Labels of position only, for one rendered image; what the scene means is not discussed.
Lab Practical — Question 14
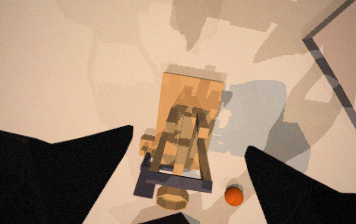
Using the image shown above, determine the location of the orange ball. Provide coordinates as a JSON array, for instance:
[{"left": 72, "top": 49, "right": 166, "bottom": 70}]
[{"left": 224, "top": 186, "right": 243, "bottom": 206}]

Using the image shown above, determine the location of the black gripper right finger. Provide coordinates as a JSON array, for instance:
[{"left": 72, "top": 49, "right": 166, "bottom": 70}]
[{"left": 244, "top": 145, "right": 356, "bottom": 224}]

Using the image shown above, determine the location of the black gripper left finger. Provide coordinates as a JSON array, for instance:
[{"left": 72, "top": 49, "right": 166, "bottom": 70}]
[{"left": 0, "top": 125, "right": 133, "bottom": 224}]

